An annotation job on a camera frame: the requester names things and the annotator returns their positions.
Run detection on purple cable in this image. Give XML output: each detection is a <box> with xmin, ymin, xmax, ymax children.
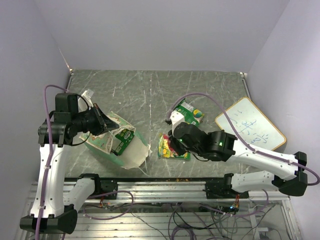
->
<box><xmin>166</xmin><ymin>92</ymin><xmax>320</xmax><ymax>186</ymax></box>
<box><xmin>34</xmin><ymin>84</ymin><xmax>70</xmax><ymax>240</ymax></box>

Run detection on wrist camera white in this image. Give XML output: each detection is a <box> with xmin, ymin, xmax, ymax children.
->
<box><xmin>169</xmin><ymin>110</ymin><xmax>186</xmax><ymax>132</ymax></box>
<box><xmin>78</xmin><ymin>89</ymin><xmax>94</xmax><ymax>112</ymax></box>

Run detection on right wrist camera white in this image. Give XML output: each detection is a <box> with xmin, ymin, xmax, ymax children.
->
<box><xmin>169</xmin><ymin>110</ymin><xmax>186</xmax><ymax>132</ymax></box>

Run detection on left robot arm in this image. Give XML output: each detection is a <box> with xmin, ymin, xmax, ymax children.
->
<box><xmin>19</xmin><ymin>93</ymin><xmax>120</xmax><ymax>236</ymax></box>

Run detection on dark green candy packet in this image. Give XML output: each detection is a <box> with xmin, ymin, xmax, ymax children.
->
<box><xmin>111</xmin><ymin>129</ymin><xmax>135</xmax><ymax>156</ymax></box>

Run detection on green fruit candy packet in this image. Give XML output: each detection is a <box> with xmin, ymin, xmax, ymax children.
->
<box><xmin>173</xmin><ymin>98</ymin><xmax>205</xmax><ymax>126</ymax></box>

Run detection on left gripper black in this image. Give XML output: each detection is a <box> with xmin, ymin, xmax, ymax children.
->
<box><xmin>71</xmin><ymin>102</ymin><xmax>120</xmax><ymax>136</ymax></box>

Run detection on loose wires under table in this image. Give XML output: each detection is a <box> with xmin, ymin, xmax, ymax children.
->
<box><xmin>82</xmin><ymin>191</ymin><xmax>271</xmax><ymax>240</ymax></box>

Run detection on yellow gummy candy packet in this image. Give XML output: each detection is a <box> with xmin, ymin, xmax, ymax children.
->
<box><xmin>157</xmin><ymin>133</ymin><xmax>191</xmax><ymax>161</ymax></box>

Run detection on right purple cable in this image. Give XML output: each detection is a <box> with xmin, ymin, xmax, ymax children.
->
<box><xmin>166</xmin><ymin>92</ymin><xmax>320</xmax><ymax>186</ymax></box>

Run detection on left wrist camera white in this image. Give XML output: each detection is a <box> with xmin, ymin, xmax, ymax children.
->
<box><xmin>78</xmin><ymin>89</ymin><xmax>94</xmax><ymax>112</ymax></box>

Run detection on aluminium rail frame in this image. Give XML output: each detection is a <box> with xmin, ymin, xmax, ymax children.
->
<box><xmin>14</xmin><ymin>178</ymin><xmax>301</xmax><ymax>240</ymax></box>

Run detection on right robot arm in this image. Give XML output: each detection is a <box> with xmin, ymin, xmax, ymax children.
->
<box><xmin>168</xmin><ymin>122</ymin><xmax>308</xmax><ymax>198</ymax></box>

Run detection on green patterned paper bag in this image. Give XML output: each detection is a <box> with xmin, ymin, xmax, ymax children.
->
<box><xmin>79</xmin><ymin>111</ymin><xmax>153</xmax><ymax>177</ymax></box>

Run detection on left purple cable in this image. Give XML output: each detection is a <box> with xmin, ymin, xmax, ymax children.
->
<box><xmin>34</xmin><ymin>84</ymin><xmax>70</xmax><ymax>240</ymax></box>

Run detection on small whiteboard yellow frame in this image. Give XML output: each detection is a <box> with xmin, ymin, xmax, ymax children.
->
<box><xmin>226</xmin><ymin>97</ymin><xmax>287</xmax><ymax>151</ymax></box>

